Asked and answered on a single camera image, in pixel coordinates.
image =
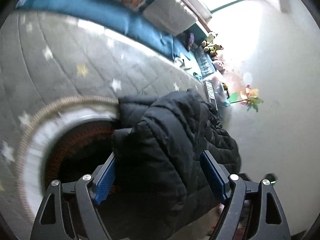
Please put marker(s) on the right gripper black tracker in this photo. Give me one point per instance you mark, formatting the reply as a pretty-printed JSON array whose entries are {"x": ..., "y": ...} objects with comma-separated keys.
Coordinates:
[{"x": 271, "y": 177}]

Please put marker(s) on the grey star quilted mattress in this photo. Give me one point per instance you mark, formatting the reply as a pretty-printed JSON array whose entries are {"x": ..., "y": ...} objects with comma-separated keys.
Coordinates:
[{"x": 46, "y": 56}]

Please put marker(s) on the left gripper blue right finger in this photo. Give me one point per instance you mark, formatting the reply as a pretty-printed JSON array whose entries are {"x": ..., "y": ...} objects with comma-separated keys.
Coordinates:
[{"x": 217, "y": 177}]

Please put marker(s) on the purple plush toy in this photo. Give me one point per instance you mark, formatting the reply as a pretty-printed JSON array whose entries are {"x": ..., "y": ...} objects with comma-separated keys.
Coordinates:
[{"x": 189, "y": 41}]

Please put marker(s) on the black puffer jacket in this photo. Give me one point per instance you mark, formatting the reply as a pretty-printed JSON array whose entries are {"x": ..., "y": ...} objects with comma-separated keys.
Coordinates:
[{"x": 160, "y": 185}]

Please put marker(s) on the plain white pillow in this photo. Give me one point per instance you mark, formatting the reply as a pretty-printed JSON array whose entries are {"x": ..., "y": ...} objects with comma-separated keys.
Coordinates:
[{"x": 170, "y": 16}]

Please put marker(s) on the stuffed toy animals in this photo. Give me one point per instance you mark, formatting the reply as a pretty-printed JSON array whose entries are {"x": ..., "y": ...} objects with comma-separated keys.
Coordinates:
[{"x": 209, "y": 46}]

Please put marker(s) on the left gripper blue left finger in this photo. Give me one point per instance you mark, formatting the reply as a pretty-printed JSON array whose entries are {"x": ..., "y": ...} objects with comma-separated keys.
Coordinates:
[{"x": 103, "y": 181}]

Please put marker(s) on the pink plush pig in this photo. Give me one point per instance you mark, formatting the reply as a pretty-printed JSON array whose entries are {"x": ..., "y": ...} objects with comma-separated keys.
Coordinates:
[{"x": 219, "y": 66}]

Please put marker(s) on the colourful paper pinwheel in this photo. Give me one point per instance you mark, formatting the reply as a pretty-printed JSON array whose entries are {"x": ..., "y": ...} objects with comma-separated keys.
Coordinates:
[{"x": 248, "y": 98}]

